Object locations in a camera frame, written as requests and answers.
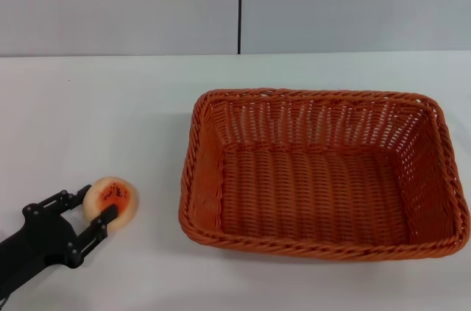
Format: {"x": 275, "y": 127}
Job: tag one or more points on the black vertical wall strip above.
{"x": 240, "y": 6}

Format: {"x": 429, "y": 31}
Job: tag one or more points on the round bun with orange centre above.
{"x": 116, "y": 195}

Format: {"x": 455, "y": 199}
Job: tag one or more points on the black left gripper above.
{"x": 40, "y": 237}

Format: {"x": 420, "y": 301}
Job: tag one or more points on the orange woven rectangular basket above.
{"x": 316, "y": 193}

